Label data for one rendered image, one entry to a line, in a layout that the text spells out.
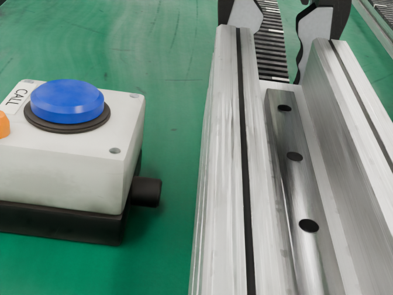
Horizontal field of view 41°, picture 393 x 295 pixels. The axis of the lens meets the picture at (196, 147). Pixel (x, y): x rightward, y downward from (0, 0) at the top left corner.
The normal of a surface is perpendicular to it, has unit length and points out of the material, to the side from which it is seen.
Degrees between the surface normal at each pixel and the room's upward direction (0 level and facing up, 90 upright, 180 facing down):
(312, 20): 90
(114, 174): 90
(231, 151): 0
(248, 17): 90
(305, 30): 90
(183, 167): 0
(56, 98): 3
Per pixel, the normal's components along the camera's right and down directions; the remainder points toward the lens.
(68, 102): 0.13, -0.82
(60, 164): -0.05, 0.51
